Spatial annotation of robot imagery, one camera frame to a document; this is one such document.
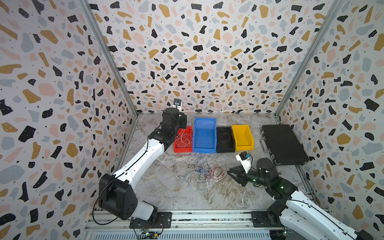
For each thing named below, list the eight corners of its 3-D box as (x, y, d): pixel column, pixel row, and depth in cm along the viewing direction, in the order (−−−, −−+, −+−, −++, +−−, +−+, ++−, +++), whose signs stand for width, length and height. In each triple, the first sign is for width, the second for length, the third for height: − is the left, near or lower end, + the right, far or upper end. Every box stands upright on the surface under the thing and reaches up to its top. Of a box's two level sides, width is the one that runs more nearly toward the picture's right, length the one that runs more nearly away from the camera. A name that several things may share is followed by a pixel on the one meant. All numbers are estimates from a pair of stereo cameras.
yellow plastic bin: (234, 152, 102) (236, 146, 96) (230, 131, 114) (232, 124, 108) (252, 152, 102) (255, 146, 96) (247, 131, 114) (249, 124, 108)
